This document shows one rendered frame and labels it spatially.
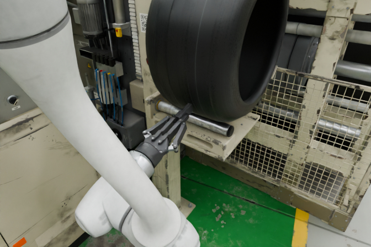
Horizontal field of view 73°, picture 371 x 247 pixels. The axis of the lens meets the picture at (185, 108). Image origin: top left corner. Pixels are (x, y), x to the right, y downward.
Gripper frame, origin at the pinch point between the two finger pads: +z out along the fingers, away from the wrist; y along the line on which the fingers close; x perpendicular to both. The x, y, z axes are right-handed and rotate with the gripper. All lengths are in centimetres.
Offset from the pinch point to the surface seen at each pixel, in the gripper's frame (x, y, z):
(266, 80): 10.5, -12.2, 39.0
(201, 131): 18.2, 1.4, 8.6
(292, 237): 113, -40, 28
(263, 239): 110, -26, 16
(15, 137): 9, 59, -33
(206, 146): 21.8, -2.3, 5.5
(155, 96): 10.4, 24.3, 11.0
